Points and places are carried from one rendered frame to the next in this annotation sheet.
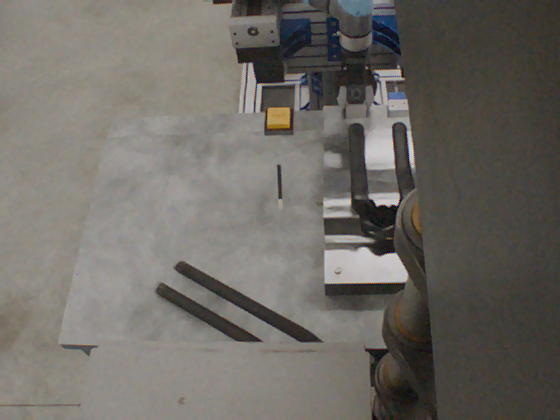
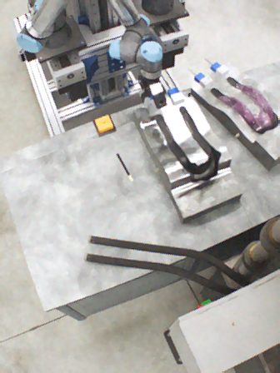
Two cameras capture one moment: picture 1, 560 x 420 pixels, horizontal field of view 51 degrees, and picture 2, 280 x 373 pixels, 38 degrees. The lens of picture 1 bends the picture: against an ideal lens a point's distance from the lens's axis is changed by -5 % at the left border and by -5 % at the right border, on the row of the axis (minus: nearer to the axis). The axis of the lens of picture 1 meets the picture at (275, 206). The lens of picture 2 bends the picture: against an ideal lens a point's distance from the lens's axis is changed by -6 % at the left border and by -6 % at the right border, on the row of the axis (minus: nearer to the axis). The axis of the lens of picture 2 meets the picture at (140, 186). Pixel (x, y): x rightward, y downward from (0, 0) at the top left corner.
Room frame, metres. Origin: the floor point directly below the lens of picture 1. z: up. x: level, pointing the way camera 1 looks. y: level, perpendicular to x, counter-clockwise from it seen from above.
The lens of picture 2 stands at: (0.25, 0.32, 2.39)
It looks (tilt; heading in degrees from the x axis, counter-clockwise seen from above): 67 degrees down; 329
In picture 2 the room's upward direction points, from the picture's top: 2 degrees counter-clockwise
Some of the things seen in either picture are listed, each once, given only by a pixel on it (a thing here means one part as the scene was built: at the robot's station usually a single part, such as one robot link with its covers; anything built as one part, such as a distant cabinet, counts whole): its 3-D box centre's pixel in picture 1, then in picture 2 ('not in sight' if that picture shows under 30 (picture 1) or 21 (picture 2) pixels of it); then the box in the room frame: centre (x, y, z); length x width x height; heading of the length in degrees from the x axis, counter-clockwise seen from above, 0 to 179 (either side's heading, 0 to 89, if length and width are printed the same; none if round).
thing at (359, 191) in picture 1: (383, 170); (188, 141); (0.83, -0.26, 0.92); 0.35 x 0.16 x 0.09; 169
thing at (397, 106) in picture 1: (396, 98); (172, 92); (1.07, -0.36, 0.89); 0.13 x 0.05 x 0.05; 169
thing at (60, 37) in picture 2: not in sight; (54, 29); (1.54, -0.06, 1.09); 0.15 x 0.15 x 0.10
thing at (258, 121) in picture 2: not in sight; (251, 104); (0.84, -0.61, 0.90); 0.26 x 0.18 x 0.08; 7
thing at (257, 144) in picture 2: not in sight; (250, 109); (0.84, -0.62, 0.86); 0.50 x 0.26 x 0.11; 7
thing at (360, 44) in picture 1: (354, 36); (151, 69); (1.08, -0.25, 1.12); 0.08 x 0.08 x 0.05
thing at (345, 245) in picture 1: (378, 187); (187, 150); (0.82, -0.25, 0.87); 0.50 x 0.26 x 0.14; 169
